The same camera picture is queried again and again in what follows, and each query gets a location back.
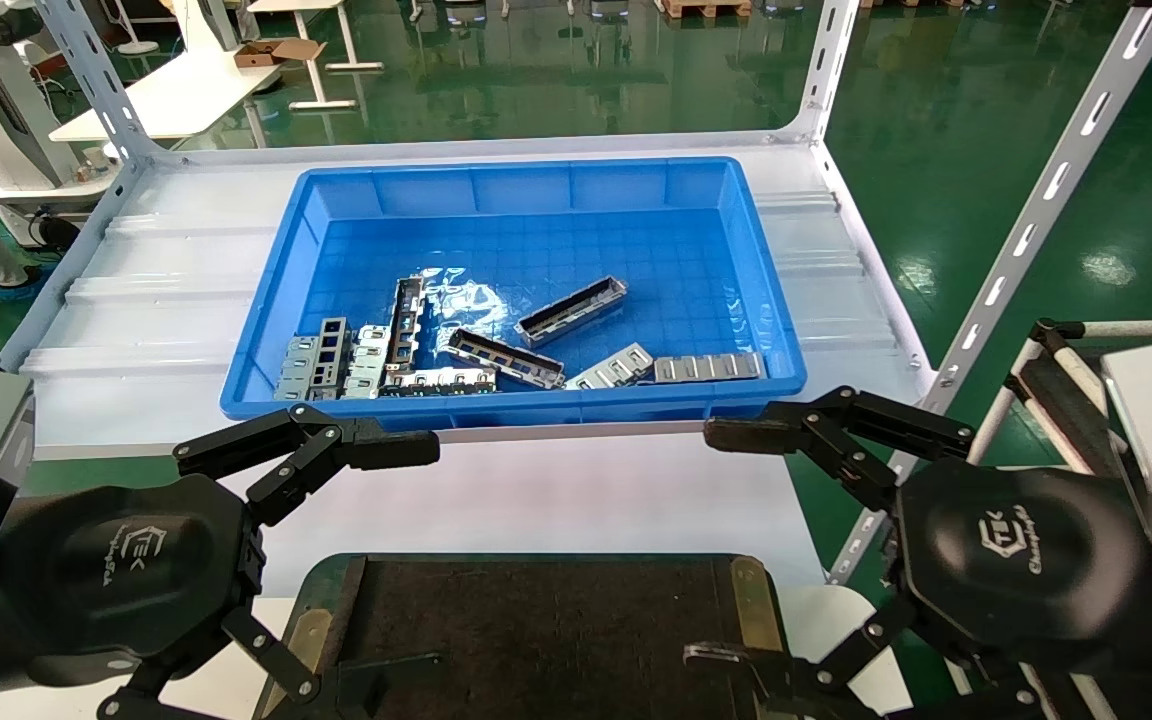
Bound silver stamped cage part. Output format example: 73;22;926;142
342;324;393;400

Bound silver cage part with tabs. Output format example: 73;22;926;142
380;366;498;397

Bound black coiled cable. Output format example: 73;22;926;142
30;211;83;252

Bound white round stand base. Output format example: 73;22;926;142
114;0;160;57

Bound dark long metal cage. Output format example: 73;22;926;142
445;328;567;390

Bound white tube trolley frame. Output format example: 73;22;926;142
966;318;1152;720

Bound white metal shelf rack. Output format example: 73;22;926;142
0;0;1152;588

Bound long metal connector cage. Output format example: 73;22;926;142
515;277;629;349

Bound large white table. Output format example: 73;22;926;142
49;50;283;143

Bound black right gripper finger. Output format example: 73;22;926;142
704;385;975;511

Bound blue plastic bin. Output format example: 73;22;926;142
219;157;807;433

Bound small white table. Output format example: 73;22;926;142
246;0;385;111

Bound wooden pallet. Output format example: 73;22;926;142
660;0;753;20

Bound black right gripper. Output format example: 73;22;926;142
684;465;1152;720

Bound grey cage part blue windows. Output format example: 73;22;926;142
274;335;319;402
312;317;353;393

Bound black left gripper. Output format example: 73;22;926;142
0;405;440;720

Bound black container brass edges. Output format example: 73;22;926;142
254;553;799;720

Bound open cardboard box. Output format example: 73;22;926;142
233;38;328;70

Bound clear plastic film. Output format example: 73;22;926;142
414;267;519;343

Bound short silver cage part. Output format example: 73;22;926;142
565;343;656;392

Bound long open metal cage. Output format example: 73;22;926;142
385;276;427;374

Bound flat grey ribbed cage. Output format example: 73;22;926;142
653;352;768;384

